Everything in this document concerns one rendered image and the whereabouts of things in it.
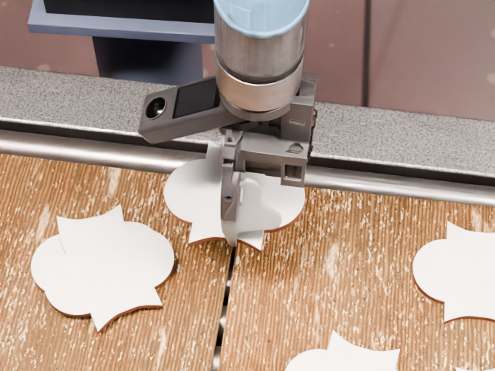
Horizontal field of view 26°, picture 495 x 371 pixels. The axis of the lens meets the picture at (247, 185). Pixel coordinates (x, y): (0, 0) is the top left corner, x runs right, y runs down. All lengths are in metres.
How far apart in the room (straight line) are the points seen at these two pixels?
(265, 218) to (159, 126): 0.14
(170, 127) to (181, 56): 0.66
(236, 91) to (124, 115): 0.46
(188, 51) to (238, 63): 0.79
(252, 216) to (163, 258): 0.19
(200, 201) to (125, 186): 0.18
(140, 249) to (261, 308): 0.15
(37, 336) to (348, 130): 0.45
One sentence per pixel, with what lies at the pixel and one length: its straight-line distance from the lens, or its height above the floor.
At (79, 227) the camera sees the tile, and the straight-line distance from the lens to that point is 1.24.
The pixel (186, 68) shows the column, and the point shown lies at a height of 0.68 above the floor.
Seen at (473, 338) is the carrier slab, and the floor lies 0.94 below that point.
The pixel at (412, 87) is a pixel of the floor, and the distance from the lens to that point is 2.54.
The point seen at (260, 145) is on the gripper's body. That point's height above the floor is 1.20.
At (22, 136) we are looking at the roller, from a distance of 1.35.
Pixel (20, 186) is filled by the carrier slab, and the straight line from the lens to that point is 1.29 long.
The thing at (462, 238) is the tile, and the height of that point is 0.94.
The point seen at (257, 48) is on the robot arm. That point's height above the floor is 1.35.
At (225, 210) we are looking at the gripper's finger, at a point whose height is 1.13.
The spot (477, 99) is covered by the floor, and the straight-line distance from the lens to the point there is 2.55.
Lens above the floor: 2.01
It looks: 58 degrees down
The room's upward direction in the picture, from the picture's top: straight up
